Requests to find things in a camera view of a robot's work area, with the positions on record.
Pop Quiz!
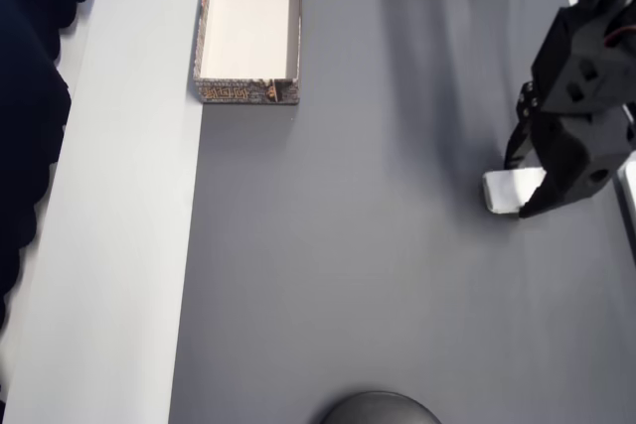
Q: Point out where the white rectangular block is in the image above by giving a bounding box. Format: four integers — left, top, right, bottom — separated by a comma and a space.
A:
481, 167, 549, 217

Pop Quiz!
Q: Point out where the patterned open cardboard box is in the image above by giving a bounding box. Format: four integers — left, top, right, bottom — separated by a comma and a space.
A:
192, 0, 304, 107

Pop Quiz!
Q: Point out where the grey table mat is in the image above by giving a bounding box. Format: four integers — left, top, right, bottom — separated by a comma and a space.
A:
166, 0, 636, 424

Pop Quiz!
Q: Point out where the red white black servo cable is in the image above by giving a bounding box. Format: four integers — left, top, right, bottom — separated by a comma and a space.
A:
606, 25, 636, 49

